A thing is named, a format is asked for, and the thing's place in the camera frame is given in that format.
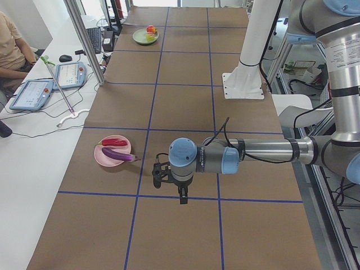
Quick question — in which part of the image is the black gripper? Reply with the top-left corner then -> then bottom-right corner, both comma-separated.
173,178 -> 192,204

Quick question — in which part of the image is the purple eggplant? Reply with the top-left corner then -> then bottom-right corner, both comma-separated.
101,147 -> 140,162

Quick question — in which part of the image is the red chili pepper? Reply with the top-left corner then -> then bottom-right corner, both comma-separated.
97,138 -> 128,146

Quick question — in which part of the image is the yellow pink peach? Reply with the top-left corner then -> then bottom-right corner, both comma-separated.
145,32 -> 156,42

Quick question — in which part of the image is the red pomegranate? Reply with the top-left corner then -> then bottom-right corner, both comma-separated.
146,25 -> 158,34

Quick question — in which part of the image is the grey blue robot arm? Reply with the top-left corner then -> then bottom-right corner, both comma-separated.
152,1 -> 359,204

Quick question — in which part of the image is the pink plate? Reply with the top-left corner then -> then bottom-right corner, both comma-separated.
94,135 -> 132,167

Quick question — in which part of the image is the white chair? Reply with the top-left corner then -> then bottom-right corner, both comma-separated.
272,94 -> 333,128

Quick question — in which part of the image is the green plate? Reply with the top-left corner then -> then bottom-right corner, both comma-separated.
132,28 -> 159,45

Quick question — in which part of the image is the far blue teach pendant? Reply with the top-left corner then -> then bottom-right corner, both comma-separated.
55,62 -> 87,89

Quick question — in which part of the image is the blue teach pendant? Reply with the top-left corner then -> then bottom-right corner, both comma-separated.
55,62 -> 87,89
10,80 -> 53,111

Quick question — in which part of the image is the black box on desk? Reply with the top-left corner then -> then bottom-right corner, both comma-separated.
102,31 -> 114,52

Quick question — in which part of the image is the cardboard box with papers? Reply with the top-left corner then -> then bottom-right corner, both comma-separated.
282,60 -> 322,83

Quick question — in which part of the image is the near blue teach pendant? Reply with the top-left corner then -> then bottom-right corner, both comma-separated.
10,80 -> 53,111

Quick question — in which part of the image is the black computer mouse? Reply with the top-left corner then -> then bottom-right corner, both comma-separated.
58,55 -> 73,62

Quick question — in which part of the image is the black keyboard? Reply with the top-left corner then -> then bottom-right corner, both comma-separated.
86,27 -> 102,54

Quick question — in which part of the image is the metal rod with green tip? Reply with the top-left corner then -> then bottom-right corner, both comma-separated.
40,56 -> 75,115

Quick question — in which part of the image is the person in beige shirt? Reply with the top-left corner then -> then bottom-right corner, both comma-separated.
1,13 -> 38,96

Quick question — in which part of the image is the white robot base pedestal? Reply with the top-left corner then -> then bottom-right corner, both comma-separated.
222,0 -> 282,100

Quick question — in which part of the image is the white curved bracket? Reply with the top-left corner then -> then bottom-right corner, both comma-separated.
56,109 -> 90,128

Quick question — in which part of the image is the aluminium frame post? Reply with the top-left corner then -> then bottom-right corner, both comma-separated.
64,0 -> 105,86

